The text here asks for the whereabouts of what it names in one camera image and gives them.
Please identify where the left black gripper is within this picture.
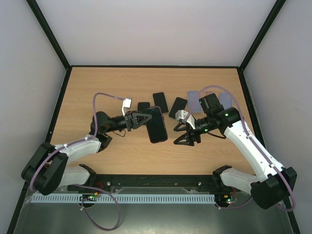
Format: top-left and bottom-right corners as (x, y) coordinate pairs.
(104, 110), (152, 133)

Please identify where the black phone from pink case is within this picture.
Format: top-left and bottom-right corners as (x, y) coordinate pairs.
(153, 92), (169, 113)

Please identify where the lilac case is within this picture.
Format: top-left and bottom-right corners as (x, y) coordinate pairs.
(219, 92), (233, 109)
(187, 91), (202, 114)

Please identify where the pink phone case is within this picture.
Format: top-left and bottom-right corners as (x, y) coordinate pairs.
(205, 91), (218, 98)

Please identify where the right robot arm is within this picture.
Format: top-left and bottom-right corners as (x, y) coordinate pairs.
(174, 94), (297, 209)

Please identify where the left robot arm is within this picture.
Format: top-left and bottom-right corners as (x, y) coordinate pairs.
(21, 111), (152, 195)

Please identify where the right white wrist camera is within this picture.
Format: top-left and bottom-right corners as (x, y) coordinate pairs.
(175, 110), (195, 129)

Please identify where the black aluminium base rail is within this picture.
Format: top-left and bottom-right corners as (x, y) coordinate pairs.
(65, 174), (244, 193)

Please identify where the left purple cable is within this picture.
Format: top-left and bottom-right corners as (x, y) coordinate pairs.
(29, 92), (127, 231)

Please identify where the purple cable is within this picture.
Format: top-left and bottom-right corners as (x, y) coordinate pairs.
(29, 92), (127, 231)
(184, 85), (297, 212)

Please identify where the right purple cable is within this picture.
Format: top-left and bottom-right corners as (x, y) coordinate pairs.
(184, 85), (297, 212)

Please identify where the slotted grey cable duct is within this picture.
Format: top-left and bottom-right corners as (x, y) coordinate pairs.
(30, 194), (215, 204)

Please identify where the black cage frame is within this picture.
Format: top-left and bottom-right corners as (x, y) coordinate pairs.
(0, 0), (312, 234)

